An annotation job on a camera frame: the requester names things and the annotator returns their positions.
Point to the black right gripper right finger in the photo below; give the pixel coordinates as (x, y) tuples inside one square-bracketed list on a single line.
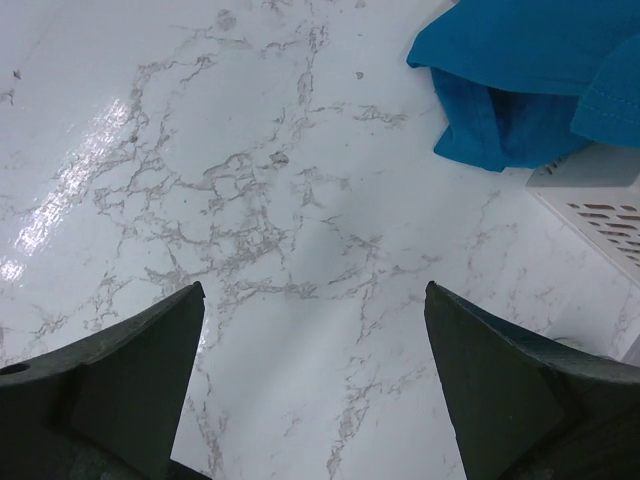
[(527, 407)]

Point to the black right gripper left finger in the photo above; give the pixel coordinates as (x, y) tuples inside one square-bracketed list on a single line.
[(106, 406)]

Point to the teal t-shirt on rack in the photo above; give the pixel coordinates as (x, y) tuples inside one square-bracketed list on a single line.
[(523, 83)]

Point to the white perforated file organizer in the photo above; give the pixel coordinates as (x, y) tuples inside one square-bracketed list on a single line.
[(595, 192)]

